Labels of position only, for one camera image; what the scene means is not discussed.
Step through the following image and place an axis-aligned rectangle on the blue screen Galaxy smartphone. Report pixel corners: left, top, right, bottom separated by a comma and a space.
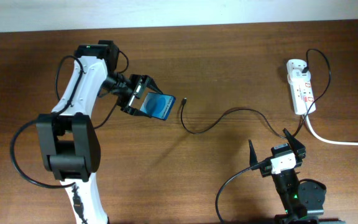
140, 92, 176, 120

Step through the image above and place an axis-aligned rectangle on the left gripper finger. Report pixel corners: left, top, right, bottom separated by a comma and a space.
127, 107, 151, 118
147, 78, 163, 94

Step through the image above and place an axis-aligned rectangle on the white USB charger plug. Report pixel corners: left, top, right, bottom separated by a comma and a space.
287, 69, 311, 85

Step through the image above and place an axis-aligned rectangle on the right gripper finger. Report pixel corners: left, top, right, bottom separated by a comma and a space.
283, 129, 305, 156
248, 139, 258, 167

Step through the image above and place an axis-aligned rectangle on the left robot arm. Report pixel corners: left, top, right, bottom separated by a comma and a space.
36, 40, 161, 223

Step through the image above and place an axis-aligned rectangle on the white power strip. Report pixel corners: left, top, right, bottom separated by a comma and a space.
286, 59, 316, 115

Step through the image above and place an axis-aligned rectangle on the white power strip cord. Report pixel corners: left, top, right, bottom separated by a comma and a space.
303, 113, 358, 148

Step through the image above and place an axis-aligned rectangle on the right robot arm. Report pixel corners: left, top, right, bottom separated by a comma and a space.
249, 129, 344, 224

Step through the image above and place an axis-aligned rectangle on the right black camera cable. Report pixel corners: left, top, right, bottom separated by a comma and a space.
214, 158, 273, 224

